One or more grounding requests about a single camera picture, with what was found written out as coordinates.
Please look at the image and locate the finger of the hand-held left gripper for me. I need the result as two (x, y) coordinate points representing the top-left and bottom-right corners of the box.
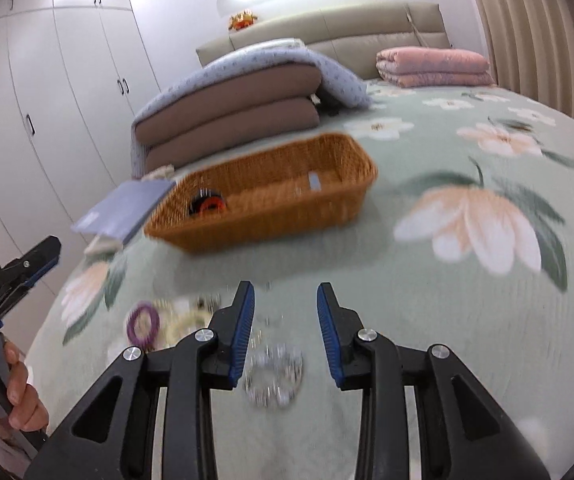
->
(0, 236), (63, 318)

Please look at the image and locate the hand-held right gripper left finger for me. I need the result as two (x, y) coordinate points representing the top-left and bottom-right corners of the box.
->
(26, 280), (257, 480)

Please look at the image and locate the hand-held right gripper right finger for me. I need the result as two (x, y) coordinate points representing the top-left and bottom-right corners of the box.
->
(316, 281), (553, 480)

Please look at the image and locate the silver bracelet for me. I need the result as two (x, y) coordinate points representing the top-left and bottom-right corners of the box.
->
(244, 344), (304, 409)

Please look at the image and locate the cream bracelet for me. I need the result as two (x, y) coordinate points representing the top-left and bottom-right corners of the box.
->
(159, 310), (214, 349)

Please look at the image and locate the purple bracelet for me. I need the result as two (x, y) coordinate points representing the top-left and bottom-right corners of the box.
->
(126, 301), (162, 347)

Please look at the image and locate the woven wicker basket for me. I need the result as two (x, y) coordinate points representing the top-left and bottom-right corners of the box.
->
(144, 132), (379, 256)

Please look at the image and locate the person's left hand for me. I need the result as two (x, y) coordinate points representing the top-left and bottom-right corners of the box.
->
(0, 337), (50, 441)

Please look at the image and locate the green floral bedspread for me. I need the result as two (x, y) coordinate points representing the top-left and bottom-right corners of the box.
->
(24, 82), (574, 480)

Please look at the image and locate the blue-grey folder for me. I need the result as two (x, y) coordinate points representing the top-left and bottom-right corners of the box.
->
(71, 178), (178, 243)

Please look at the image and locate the black round trinket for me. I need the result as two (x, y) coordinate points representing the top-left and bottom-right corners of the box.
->
(187, 187), (225, 217)

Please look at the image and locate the cream fuzzy cloth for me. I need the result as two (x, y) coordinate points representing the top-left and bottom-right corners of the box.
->
(139, 163), (176, 181)

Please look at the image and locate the white wardrobe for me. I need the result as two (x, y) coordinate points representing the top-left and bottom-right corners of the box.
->
(0, 0), (164, 303)

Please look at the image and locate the folded blue brown quilt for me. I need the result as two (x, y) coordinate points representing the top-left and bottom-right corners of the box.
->
(131, 37), (372, 181)

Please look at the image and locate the folded pink blanket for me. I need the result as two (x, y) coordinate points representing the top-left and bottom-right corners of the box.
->
(375, 46), (497, 89)

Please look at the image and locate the beige padded headboard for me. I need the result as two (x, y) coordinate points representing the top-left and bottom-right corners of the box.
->
(196, 1), (452, 81)

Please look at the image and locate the orange plush toy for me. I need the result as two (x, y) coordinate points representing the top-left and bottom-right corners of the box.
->
(228, 10), (259, 31)

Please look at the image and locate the beige curtain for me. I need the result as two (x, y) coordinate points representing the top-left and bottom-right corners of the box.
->
(460, 0), (574, 137)

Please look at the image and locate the red bracelet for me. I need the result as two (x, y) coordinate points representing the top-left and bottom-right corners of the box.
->
(194, 197), (229, 215)

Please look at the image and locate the white cable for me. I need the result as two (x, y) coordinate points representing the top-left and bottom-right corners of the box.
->
(404, 5), (431, 49)

